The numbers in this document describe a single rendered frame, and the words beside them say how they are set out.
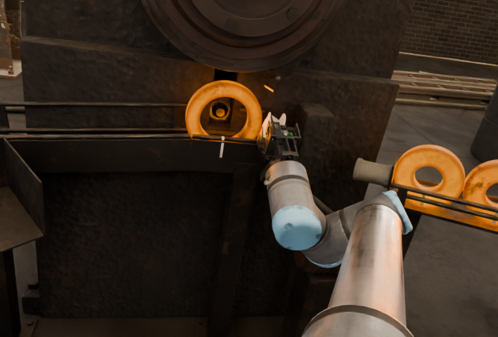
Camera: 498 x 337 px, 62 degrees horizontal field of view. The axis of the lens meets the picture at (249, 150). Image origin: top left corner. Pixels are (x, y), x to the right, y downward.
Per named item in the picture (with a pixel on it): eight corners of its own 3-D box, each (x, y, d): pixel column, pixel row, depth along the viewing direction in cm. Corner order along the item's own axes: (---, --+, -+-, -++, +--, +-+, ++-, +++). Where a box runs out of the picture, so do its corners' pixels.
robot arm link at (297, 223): (290, 258, 83) (265, 237, 77) (281, 209, 92) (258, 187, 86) (333, 241, 80) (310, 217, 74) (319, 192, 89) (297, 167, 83)
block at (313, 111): (279, 177, 120) (296, 98, 110) (305, 178, 121) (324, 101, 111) (287, 197, 110) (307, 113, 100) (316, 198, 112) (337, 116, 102)
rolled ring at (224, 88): (267, 88, 99) (264, 84, 101) (190, 80, 95) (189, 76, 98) (255, 157, 106) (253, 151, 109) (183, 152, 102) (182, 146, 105)
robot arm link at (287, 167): (302, 203, 91) (260, 201, 89) (299, 186, 94) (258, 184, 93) (315, 175, 85) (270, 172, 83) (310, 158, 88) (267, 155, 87)
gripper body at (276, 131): (298, 121, 96) (307, 158, 88) (288, 147, 102) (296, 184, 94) (266, 118, 95) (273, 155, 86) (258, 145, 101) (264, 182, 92)
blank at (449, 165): (402, 138, 102) (400, 142, 99) (471, 152, 96) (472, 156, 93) (390, 193, 108) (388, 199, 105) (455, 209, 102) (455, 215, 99)
